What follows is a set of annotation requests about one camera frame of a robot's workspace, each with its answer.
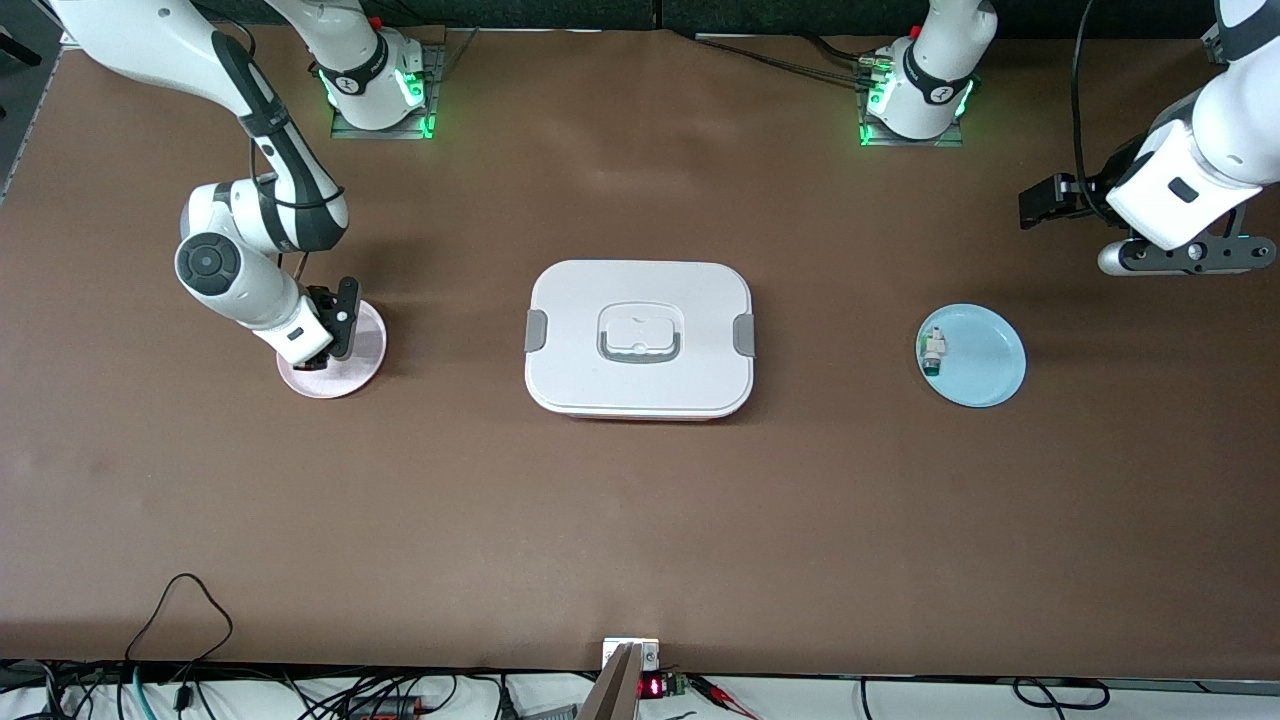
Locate black arm base cable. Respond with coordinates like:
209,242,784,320
690,30,893,91

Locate aluminium camera mount profile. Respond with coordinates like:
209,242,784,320
575,642,644,720

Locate small white box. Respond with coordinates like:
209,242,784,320
602,637,662,673

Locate red black clip leads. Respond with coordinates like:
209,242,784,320
688,674,763,720

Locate coiled black cable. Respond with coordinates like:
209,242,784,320
1010,677,1113,710

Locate white lunch box grey latches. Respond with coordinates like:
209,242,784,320
523,259,756,422

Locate grey felt partition panel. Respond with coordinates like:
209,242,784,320
190,0,656,31
660,0,1216,39

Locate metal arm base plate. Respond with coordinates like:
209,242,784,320
858,40,967,149
330,40,448,140

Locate light blue round plate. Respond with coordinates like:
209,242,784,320
917,303,1028,410

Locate teal cable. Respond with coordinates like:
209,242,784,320
117,664,153,720

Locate pale pink round plate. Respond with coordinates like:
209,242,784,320
277,298,389,401

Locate thin black looped cable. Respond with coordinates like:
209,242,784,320
124,572,234,713

